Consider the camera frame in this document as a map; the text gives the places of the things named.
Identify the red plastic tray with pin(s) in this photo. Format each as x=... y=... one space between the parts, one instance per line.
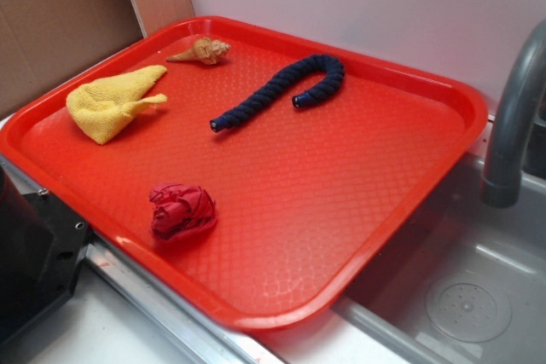
x=315 y=156

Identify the crumpled red cloth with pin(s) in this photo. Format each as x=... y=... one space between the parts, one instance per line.
x=181 y=211

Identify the tan spiral seashell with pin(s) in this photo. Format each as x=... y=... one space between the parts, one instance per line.
x=207 y=51

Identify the yellow cloth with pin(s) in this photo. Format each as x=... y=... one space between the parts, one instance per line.
x=105 y=106

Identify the grey toy sink basin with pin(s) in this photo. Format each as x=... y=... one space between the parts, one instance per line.
x=460 y=282

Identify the grey sink faucet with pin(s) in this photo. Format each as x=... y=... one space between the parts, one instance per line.
x=517 y=141

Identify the brown cardboard panel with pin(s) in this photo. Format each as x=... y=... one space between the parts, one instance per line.
x=46 y=42

